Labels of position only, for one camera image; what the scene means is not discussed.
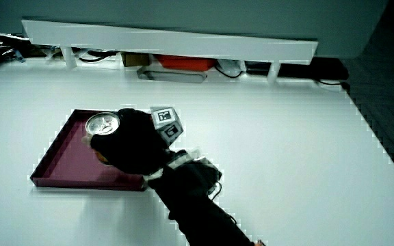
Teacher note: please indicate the person's right hand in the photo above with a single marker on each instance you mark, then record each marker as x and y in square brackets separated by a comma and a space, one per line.
[132, 147]

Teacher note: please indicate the red bull can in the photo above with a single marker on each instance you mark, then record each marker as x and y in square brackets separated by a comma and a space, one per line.
[102, 123]

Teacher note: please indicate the maroon square plate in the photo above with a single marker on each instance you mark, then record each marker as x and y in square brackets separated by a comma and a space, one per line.
[67, 160]

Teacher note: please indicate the grey flat tray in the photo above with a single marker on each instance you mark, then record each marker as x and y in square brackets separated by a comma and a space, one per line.
[169, 76]

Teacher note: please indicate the brown cardboard box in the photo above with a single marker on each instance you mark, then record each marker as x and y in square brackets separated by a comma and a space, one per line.
[134, 59]

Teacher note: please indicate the orange box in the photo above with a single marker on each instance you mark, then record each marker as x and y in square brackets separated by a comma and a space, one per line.
[185, 63]

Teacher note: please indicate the white desk riser shelf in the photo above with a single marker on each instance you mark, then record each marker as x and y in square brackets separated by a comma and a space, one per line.
[169, 42]

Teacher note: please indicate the white plastic packet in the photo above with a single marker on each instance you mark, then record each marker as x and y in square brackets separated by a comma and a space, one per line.
[230, 66]

